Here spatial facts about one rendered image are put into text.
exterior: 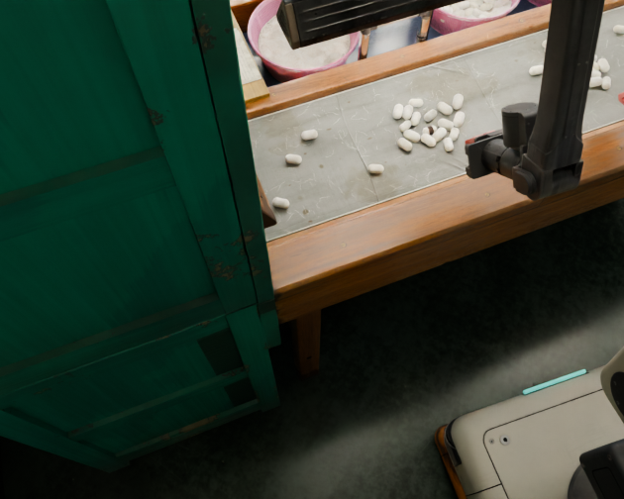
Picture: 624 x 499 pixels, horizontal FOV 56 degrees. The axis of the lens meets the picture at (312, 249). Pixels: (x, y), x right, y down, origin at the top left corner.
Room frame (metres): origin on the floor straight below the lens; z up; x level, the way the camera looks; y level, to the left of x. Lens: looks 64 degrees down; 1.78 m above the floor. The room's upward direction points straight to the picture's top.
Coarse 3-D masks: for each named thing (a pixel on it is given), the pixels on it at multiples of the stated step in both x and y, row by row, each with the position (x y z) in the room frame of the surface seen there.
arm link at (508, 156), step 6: (510, 150) 0.58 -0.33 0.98; (516, 150) 0.57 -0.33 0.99; (504, 156) 0.57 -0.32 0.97; (510, 156) 0.56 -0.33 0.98; (516, 156) 0.56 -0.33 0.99; (504, 162) 0.56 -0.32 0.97; (510, 162) 0.55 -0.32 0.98; (516, 162) 0.55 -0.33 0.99; (504, 168) 0.55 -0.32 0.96; (510, 168) 0.55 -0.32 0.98; (504, 174) 0.55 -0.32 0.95; (510, 174) 0.54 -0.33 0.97
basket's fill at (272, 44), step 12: (276, 24) 1.14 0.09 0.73; (264, 36) 1.10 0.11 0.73; (276, 36) 1.09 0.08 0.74; (348, 36) 1.10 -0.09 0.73; (264, 48) 1.06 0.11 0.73; (276, 48) 1.06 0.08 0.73; (288, 48) 1.06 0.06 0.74; (300, 48) 1.06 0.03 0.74; (312, 48) 1.06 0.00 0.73; (324, 48) 1.05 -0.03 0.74; (336, 48) 1.06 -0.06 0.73; (348, 48) 1.06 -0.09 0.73; (276, 60) 1.02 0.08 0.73; (288, 60) 1.02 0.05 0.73; (300, 60) 1.01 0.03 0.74; (312, 60) 1.02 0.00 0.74; (324, 60) 1.02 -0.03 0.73; (336, 60) 1.02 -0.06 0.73
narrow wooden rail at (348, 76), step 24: (504, 24) 1.10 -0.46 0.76; (528, 24) 1.10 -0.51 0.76; (408, 48) 1.03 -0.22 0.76; (432, 48) 1.03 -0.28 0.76; (456, 48) 1.03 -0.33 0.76; (480, 48) 1.05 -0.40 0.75; (336, 72) 0.95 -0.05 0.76; (360, 72) 0.95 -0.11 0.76; (384, 72) 0.95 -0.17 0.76; (288, 96) 0.88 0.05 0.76; (312, 96) 0.89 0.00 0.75
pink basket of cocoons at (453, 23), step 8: (512, 0) 1.22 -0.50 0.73; (512, 8) 1.15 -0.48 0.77; (440, 16) 1.15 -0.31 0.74; (448, 16) 1.13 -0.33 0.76; (456, 16) 1.12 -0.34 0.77; (496, 16) 1.12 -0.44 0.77; (504, 16) 1.16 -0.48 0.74; (432, 24) 1.18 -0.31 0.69; (440, 24) 1.16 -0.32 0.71; (448, 24) 1.14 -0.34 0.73; (456, 24) 1.13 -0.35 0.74; (464, 24) 1.13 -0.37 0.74; (472, 24) 1.12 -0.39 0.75; (480, 24) 1.13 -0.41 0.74; (440, 32) 1.17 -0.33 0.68; (448, 32) 1.15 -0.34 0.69
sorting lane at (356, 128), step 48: (528, 48) 1.05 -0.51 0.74; (336, 96) 0.90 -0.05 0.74; (384, 96) 0.90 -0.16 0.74; (432, 96) 0.90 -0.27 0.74; (480, 96) 0.90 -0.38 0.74; (528, 96) 0.90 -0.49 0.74; (288, 144) 0.77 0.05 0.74; (336, 144) 0.77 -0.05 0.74; (384, 144) 0.77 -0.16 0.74; (288, 192) 0.65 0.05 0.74; (336, 192) 0.65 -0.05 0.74; (384, 192) 0.65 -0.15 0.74
